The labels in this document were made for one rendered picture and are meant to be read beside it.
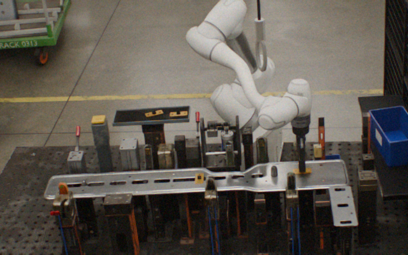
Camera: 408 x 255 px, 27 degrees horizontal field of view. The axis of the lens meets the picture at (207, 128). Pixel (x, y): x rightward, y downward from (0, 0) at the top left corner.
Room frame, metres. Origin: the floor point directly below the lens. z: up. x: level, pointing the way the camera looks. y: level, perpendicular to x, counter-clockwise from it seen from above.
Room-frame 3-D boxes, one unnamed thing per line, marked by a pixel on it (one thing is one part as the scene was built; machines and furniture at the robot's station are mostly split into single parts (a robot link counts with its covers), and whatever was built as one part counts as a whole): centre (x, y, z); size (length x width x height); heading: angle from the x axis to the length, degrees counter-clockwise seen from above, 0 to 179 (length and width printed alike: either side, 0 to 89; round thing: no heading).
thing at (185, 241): (3.30, 0.14, 0.84); 0.17 x 0.06 x 0.29; 175
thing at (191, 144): (3.50, 0.07, 0.89); 0.13 x 0.11 x 0.38; 175
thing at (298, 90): (3.25, -0.40, 1.39); 0.13 x 0.11 x 0.16; 135
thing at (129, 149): (3.49, 0.37, 0.90); 0.13 x 0.10 x 0.41; 175
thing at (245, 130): (3.49, -0.18, 0.91); 0.07 x 0.05 x 0.42; 175
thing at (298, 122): (3.26, -0.41, 1.28); 0.09 x 0.09 x 0.06
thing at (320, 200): (3.07, -0.47, 0.84); 0.11 x 0.10 x 0.28; 175
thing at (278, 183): (3.29, 0.08, 1.00); 1.38 x 0.22 x 0.02; 85
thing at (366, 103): (3.43, -0.85, 1.01); 0.90 x 0.22 x 0.03; 175
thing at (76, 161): (3.51, 0.63, 0.88); 0.11 x 0.10 x 0.36; 175
